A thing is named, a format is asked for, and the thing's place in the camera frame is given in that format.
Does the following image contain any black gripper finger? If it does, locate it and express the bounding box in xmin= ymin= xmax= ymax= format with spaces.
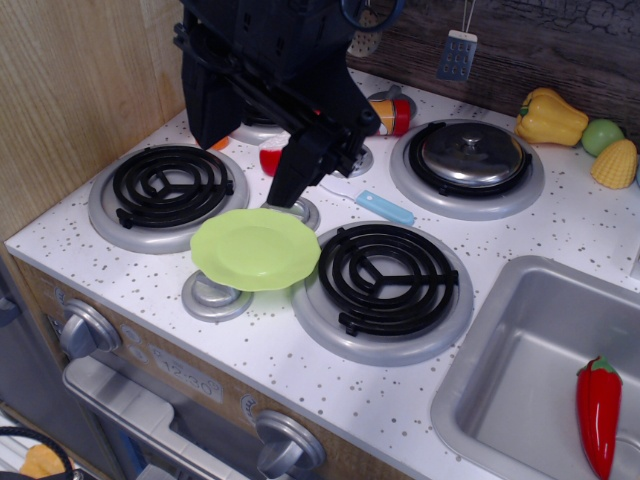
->
xmin=267 ymin=142 xmax=324 ymax=208

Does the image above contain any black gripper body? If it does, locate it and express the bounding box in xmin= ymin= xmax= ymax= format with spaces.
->
xmin=277 ymin=107 xmax=380 ymax=180

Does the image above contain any orange toy carrot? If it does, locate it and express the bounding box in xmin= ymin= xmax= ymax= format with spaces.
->
xmin=211 ymin=136 xmax=230 ymax=151

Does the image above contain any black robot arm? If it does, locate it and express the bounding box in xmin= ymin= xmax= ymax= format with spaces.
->
xmin=174 ymin=1 xmax=381 ymax=207

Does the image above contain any green plastic plate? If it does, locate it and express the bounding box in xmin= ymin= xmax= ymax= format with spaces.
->
xmin=190 ymin=208 xmax=321 ymax=292

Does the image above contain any red white toy apple half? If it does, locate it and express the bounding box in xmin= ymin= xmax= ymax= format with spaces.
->
xmin=259 ymin=132 xmax=290 ymax=177

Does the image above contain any rear silver countertop dial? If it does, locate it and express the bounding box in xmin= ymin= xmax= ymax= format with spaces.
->
xmin=332 ymin=145 xmax=374 ymax=178

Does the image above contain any silver countertop dial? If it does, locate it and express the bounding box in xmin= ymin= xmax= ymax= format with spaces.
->
xmin=368 ymin=84 xmax=417 ymax=118
xmin=332 ymin=145 xmax=374 ymax=178
xmin=181 ymin=271 xmax=253 ymax=323
xmin=295 ymin=197 xmax=321 ymax=231

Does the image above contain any middle silver countertop dial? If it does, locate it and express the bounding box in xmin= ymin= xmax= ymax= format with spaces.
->
xmin=295 ymin=197 xmax=321 ymax=231

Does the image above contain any red ketchup toy bottle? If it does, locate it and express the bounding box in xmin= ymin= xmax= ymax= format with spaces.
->
xmin=370 ymin=99 xmax=411 ymax=136

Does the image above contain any back silver countertop dial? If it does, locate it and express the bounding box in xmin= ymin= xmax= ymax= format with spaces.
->
xmin=368 ymin=84 xmax=417 ymax=118

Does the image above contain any back right black burner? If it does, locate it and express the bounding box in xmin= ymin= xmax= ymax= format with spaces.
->
xmin=408 ymin=121 xmax=531 ymax=197

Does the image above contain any hanging silver slotted spoon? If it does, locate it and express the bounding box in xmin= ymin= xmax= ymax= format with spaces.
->
xmin=347 ymin=1 xmax=382 ymax=58

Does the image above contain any silver pot lid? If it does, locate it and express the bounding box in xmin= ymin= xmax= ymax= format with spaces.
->
xmin=418 ymin=122 xmax=527 ymax=189

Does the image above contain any front left black burner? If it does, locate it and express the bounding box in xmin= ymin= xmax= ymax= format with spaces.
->
xmin=112 ymin=146 xmax=235 ymax=229

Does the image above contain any front right black burner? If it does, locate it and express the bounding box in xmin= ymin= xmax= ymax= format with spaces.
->
xmin=318 ymin=224 xmax=460 ymax=337

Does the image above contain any hanging grey toy spatula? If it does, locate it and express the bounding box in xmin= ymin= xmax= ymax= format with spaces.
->
xmin=436 ymin=1 xmax=478 ymax=82

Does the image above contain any front silver countertop dial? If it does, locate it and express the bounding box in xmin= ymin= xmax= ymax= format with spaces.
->
xmin=181 ymin=271 xmax=253 ymax=323

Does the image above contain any yellow toy bell pepper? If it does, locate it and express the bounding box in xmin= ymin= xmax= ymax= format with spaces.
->
xmin=514 ymin=88 xmax=589 ymax=147

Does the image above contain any left silver stove knob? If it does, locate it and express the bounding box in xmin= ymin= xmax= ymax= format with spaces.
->
xmin=60 ymin=299 xmax=122 ymax=360

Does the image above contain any silver stove knob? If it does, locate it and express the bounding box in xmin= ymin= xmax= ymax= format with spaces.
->
xmin=60 ymin=299 xmax=122 ymax=360
xmin=255 ymin=410 xmax=326 ymax=479

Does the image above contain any green toy fruit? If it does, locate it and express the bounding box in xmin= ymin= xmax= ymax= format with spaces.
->
xmin=581 ymin=119 xmax=625 ymax=157

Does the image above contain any right silver stove knob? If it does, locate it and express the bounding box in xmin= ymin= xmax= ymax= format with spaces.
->
xmin=255 ymin=410 xmax=326 ymax=479

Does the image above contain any yellow toy corn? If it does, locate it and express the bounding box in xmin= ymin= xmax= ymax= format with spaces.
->
xmin=591 ymin=139 xmax=638 ymax=189

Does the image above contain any silver sink basin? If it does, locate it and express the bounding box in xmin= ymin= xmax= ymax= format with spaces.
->
xmin=431 ymin=256 xmax=639 ymax=479

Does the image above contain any red toy chili pepper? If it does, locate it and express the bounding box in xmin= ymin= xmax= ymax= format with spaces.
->
xmin=575 ymin=356 xmax=623 ymax=479

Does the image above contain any yellow object lower left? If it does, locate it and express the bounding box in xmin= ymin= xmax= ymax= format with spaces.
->
xmin=19 ymin=444 xmax=74 ymax=479

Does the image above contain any white spatula blue handle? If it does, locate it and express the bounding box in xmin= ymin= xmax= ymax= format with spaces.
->
xmin=319 ymin=176 xmax=414 ymax=226

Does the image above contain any silver oven door handle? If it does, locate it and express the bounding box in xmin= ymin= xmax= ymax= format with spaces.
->
xmin=63 ymin=357 xmax=260 ymax=479

